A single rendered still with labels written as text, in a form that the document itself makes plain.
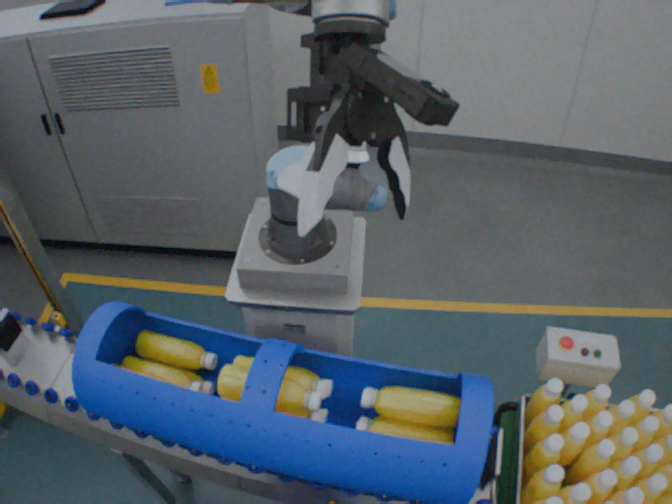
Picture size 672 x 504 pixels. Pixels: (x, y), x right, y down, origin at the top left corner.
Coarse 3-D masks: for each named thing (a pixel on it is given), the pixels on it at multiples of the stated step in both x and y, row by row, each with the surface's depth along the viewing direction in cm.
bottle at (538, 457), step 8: (544, 440) 98; (536, 448) 98; (544, 448) 97; (528, 456) 101; (536, 456) 98; (544, 456) 96; (552, 456) 95; (560, 456) 97; (528, 464) 101; (536, 464) 98; (544, 464) 96; (552, 464) 96; (528, 472) 102
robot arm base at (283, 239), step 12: (324, 216) 121; (276, 228) 115; (288, 228) 114; (324, 228) 119; (276, 240) 117; (288, 240) 115; (300, 240) 115; (312, 240) 118; (324, 240) 119; (276, 252) 119; (288, 252) 117; (300, 252) 117; (312, 252) 118
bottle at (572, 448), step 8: (560, 432) 103; (568, 432) 99; (568, 440) 98; (576, 440) 96; (584, 440) 97; (568, 448) 98; (576, 448) 97; (568, 456) 99; (576, 456) 99; (560, 464) 102; (568, 464) 103
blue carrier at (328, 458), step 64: (128, 320) 119; (128, 384) 95; (256, 384) 92; (384, 384) 112; (448, 384) 108; (192, 448) 99; (256, 448) 91; (320, 448) 88; (384, 448) 86; (448, 448) 85
